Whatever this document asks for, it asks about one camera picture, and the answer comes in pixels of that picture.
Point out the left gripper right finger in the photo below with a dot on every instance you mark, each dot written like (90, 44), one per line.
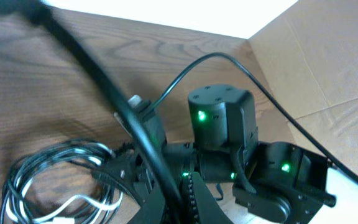
(200, 205)

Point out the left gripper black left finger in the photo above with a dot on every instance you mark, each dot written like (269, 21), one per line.
(154, 210)

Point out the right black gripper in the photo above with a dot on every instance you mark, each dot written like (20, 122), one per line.
(128, 172)

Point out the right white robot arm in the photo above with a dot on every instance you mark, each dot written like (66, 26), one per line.
(278, 181)

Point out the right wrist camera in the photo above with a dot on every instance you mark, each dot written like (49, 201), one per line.
(151, 120)

